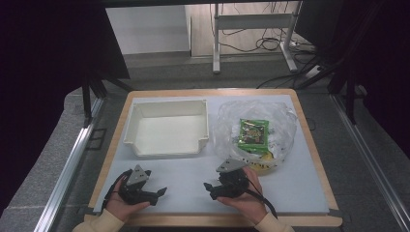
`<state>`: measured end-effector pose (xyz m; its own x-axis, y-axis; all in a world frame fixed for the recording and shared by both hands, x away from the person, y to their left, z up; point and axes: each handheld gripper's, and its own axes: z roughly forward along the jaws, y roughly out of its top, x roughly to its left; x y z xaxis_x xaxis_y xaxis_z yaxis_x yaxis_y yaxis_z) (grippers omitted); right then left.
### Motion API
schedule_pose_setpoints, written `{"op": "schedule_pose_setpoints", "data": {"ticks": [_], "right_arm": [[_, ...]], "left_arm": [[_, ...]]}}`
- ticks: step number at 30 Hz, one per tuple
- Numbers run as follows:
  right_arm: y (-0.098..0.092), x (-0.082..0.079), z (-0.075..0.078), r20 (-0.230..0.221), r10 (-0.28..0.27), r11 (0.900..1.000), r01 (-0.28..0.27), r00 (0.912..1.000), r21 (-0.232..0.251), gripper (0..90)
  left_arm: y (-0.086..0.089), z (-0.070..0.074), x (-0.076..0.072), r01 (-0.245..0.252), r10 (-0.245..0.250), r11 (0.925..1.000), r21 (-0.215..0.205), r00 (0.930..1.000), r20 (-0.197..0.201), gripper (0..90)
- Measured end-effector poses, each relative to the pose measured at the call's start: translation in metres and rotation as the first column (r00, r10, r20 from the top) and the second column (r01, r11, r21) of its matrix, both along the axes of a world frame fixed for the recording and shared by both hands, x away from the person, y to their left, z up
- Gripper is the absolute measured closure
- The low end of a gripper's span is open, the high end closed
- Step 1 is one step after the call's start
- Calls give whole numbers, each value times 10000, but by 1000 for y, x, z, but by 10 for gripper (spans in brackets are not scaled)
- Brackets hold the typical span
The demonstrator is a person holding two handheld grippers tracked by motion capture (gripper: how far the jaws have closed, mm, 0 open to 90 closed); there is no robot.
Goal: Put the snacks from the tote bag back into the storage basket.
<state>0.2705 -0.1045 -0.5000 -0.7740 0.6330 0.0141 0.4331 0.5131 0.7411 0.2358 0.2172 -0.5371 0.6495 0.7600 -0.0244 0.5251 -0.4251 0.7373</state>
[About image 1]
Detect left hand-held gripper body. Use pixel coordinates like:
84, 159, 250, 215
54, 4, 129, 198
117, 163, 160, 207

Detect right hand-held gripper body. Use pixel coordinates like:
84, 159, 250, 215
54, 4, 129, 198
209, 157, 251, 201

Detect person's left hand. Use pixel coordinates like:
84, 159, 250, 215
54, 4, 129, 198
104, 178, 152, 224

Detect person's right hand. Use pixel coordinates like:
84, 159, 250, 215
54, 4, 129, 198
216, 166, 269, 225

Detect yellow banana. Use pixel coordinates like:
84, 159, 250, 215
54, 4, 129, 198
246, 151, 278, 173

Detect white plastic bin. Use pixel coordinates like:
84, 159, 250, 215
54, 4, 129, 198
123, 99, 210, 159

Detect green snack packet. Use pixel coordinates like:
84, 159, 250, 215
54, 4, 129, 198
237, 118, 271, 154

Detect clear plastic bag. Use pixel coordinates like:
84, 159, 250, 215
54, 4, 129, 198
212, 100, 298, 173

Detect black stand legs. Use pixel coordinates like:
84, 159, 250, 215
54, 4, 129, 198
80, 72, 133, 128
294, 56, 361, 126

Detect white power strip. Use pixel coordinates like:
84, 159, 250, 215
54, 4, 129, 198
304, 64, 324, 80

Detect white cabinet panel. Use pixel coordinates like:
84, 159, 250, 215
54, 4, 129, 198
105, 4, 191, 56

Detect dark curtain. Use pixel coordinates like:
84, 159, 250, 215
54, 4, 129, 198
0, 0, 132, 217
294, 0, 410, 160

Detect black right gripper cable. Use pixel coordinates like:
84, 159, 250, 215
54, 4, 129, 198
244, 173, 278, 220

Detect black floor bracket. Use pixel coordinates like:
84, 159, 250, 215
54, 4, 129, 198
86, 128, 108, 151

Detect aluminium rail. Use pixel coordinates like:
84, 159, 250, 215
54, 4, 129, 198
331, 93, 410, 232
33, 96, 105, 232

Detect black floor cables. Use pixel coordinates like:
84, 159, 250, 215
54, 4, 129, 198
209, 1, 318, 54

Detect white metal desk frame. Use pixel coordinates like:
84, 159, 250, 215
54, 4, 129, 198
211, 0, 304, 74

